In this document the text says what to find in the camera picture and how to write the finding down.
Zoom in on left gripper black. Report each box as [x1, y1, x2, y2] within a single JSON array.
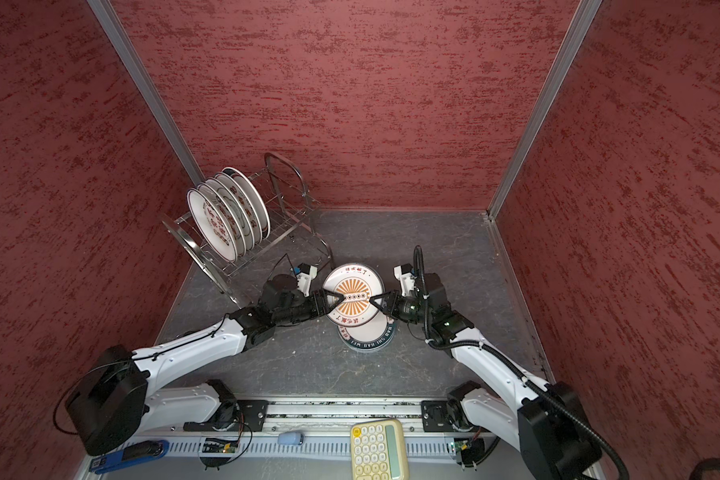
[[274, 288, 345, 325]]

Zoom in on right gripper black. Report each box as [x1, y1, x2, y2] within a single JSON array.
[[369, 289, 433, 324]]

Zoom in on stainless steel dish rack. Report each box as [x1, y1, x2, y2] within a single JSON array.
[[161, 151, 335, 306]]

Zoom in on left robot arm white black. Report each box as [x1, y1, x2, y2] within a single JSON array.
[[64, 274, 345, 456]]

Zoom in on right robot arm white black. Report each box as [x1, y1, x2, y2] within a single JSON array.
[[369, 274, 605, 479]]

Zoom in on white plate in rack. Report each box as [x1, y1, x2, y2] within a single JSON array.
[[215, 167, 271, 246]]

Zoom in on front white plate red pattern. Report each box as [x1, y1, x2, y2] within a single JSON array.
[[187, 185, 238, 262]]

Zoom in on light blue eraser block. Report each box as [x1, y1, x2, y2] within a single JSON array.
[[277, 431, 304, 446]]

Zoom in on yellow calculator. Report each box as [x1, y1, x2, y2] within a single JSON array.
[[350, 418, 410, 480]]

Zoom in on right small circuit board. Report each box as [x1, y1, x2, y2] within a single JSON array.
[[452, 438, 486, 468]]

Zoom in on small circuit board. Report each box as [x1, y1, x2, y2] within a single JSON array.
[[452, 438, 486, 468], [201, 438, 239, 455]]

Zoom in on left small circuit board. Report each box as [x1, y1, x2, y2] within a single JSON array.
[[201, 438, 239, 455]]

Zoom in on blue black tool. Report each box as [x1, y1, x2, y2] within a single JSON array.
[[88, 440, 170, 475]]

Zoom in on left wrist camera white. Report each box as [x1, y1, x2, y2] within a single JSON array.
[[294, 263, 318, 297]]

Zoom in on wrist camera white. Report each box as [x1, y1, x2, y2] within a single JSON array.
[[294, 263, 318, 297], [393, 263, 416, 298]]

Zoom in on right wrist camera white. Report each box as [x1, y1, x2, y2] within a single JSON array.
[[393, 263, 416, 298]]

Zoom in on black corrugated cable conduit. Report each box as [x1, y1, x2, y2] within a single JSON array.
[[412, 244, 631, 480]]

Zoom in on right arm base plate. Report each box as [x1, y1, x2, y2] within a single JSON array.
[[420, 400, 455, 433]]

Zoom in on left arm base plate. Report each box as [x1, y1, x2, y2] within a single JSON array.
[[182, 399, 270, 434]]

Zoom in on aluminium rail frame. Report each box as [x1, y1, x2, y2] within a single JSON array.
[[74, 394, 607, 480]]

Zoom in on left corner aluminium post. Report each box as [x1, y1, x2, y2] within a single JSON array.
[[86, 0, 205, 184]]

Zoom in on corner aluminium post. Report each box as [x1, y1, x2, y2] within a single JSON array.
[[487, 0, 602, 222], [86, 0, 205, 184]]

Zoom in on right corner aluminium post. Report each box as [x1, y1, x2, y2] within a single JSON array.
[[487, 0, 602, 222]]

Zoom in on black cable bottom right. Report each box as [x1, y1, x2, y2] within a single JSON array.
[[688, 457, 720, 480]]

